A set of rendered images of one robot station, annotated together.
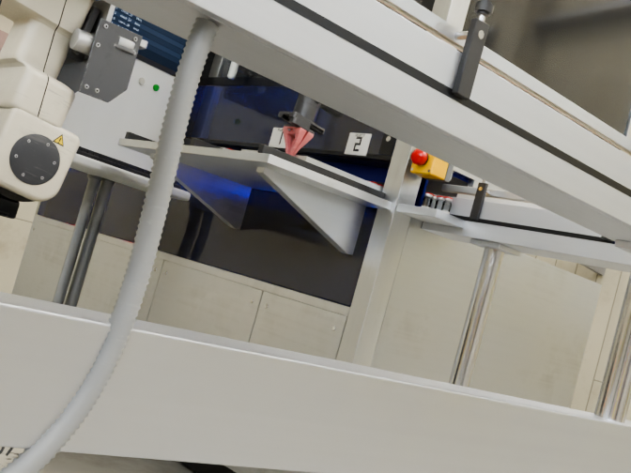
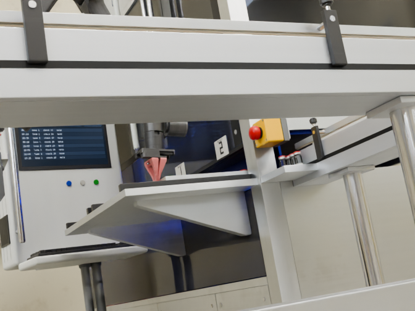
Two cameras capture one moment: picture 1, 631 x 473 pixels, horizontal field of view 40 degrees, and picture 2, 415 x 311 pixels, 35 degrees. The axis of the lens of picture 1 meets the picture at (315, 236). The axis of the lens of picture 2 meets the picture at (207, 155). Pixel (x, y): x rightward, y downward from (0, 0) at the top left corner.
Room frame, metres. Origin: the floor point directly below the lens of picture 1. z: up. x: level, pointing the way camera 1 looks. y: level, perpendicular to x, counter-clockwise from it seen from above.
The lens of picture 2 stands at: (0.30, -0.47, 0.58)
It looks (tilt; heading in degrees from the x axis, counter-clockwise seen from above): 12 degrees up; 14
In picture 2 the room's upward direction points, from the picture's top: 9 degrees counter-clockwise
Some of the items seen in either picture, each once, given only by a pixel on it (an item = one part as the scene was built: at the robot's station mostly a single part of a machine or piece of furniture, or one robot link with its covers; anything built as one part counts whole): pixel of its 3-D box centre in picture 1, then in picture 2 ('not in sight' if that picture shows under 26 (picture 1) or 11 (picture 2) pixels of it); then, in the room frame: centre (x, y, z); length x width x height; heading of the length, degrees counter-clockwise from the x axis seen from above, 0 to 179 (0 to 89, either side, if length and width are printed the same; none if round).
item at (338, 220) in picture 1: (307, 213); (194, 218); (2.09, 0.03, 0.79); 0.34 x 0.03 x 0.13; 131
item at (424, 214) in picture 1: (434, 217); (293, 173); (2.11, -0.27, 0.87); 0.14 x 0.13 x 0.02; 131
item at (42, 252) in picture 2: (117, 165); (83, 250); (2.59, 0.63, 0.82); 0.40 x 0.14 x 0.02; 138
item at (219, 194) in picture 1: (197, 192); (138, 242); (2.47, 0.36, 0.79); 0.34 x 0.03 x 0.13; 131
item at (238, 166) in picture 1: (258, 175); (162, 208); (2.29, 0.19, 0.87); 0.70 x 0.48 x 0.02; 41
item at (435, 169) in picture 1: (432, 162); (270, 132); (2.09, -0.23, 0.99); 0.08 x 0.07 x 0.07; 131
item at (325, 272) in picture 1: (163, 212); (145, 267); (2.92, 0.51, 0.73); 1.98 x 0.01 x 0.25; 41
